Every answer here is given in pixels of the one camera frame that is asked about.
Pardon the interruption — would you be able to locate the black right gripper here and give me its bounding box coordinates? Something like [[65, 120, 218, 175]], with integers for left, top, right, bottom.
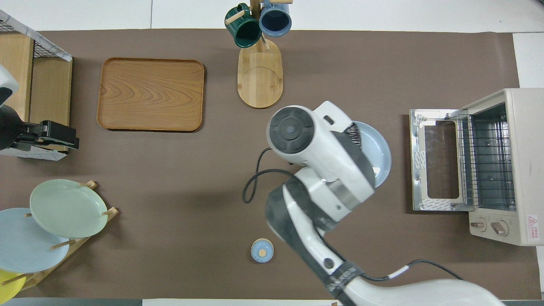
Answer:
[[346, 122, 363, 148]]

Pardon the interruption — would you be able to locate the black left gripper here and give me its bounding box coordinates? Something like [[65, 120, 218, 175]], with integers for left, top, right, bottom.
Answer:
[[0, 105, 79, 151]]

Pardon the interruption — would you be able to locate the cream toaster oven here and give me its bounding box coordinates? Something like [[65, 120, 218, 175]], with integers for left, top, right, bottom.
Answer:
[[457, 88, 544, 247]]

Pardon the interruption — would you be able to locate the stepped wooden shelf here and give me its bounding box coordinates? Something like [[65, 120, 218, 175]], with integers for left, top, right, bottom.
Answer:
[[0, 33, 73, 153]]

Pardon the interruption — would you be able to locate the pale green plate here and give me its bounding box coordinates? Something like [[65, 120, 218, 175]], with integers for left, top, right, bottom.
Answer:
[[30, 179, 109, 239]]

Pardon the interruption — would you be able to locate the wooden plate rack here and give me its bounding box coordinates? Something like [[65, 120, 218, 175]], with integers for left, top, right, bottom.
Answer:
[[0, 181, 119, 289]]

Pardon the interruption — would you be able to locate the wooden serving tray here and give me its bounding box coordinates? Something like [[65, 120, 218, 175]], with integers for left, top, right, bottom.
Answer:
[[96, 57, 205, 132]]

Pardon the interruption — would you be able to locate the wooden mug tree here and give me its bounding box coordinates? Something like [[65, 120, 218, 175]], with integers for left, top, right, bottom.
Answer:
[[224, 0, 294, 109]]

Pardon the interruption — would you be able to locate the light blue racked plate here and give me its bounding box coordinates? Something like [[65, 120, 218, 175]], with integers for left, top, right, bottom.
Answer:
[[0, 207, 71, 273]]

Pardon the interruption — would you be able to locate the brown table mat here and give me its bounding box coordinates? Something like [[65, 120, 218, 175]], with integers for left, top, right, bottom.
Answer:
[[0, 29, 538, 300]]

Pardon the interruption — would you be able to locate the blue ceramic mug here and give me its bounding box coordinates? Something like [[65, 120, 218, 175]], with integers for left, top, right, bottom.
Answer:
[[258, 0, 292, 38]]

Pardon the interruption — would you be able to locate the dark green ceramic mug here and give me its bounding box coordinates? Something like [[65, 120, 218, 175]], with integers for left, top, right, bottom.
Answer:
[[224, 3, 263, 48]]

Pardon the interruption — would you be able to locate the yellow plate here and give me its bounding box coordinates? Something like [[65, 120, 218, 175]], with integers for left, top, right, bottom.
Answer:
[[0, 269, 27, 304]]

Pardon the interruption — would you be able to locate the wooden wire shelf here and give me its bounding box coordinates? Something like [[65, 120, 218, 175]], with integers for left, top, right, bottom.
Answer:
[[0, 9, 73, 161]]

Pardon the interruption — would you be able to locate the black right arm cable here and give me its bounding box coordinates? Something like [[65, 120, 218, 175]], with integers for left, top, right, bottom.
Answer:
[[243, 147, 464, 282]]

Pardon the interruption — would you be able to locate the black wire basket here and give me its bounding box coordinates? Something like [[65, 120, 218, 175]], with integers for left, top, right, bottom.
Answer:
[[0, 19, 45, 59]]

